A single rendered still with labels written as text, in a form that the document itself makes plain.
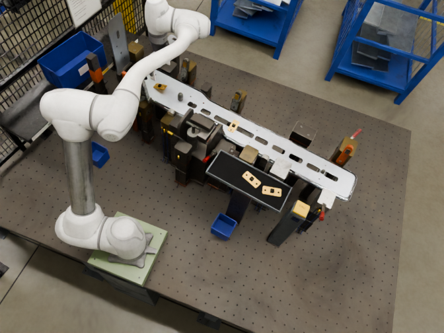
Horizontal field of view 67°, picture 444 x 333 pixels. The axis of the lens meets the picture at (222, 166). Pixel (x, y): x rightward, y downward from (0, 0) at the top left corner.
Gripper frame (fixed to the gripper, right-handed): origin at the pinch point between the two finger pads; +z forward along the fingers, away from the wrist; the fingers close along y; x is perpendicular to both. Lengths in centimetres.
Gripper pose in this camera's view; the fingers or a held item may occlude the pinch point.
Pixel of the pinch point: (160, 70)
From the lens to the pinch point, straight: 186.2
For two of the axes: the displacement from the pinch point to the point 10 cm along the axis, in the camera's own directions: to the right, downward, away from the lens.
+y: 4.8, -7.4, 4.7
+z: -1.1, 4.8, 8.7
